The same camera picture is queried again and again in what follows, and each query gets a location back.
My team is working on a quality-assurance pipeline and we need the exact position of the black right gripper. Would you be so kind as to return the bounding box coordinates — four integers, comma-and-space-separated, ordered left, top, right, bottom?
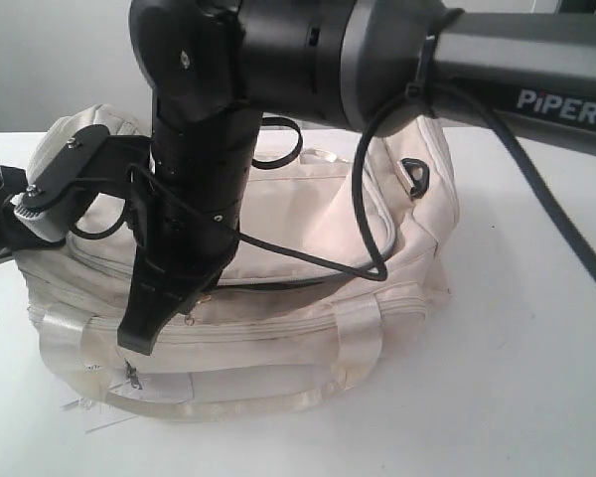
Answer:
117, 113, 262, 356

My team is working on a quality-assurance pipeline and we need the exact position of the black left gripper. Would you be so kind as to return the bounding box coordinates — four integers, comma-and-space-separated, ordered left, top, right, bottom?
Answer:
0, 166, 28, 264

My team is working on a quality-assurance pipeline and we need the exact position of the gold key ring zipper pull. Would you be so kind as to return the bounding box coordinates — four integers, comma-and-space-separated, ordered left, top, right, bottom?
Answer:
183, 294, 213, 327

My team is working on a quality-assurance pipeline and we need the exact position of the cream fabric duffel bag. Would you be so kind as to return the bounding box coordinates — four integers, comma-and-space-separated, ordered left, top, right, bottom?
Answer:
15, 116, 459, 422

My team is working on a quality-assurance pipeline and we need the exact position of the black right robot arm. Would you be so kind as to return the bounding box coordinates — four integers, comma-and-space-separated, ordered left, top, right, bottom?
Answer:
117, 1, 596, 355

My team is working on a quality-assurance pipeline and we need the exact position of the white paper hang tag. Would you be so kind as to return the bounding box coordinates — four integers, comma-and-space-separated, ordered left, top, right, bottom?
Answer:
56, 387, 137, 434

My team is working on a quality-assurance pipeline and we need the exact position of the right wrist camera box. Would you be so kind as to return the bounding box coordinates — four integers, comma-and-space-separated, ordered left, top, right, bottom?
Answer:
12, 123, 155, 244

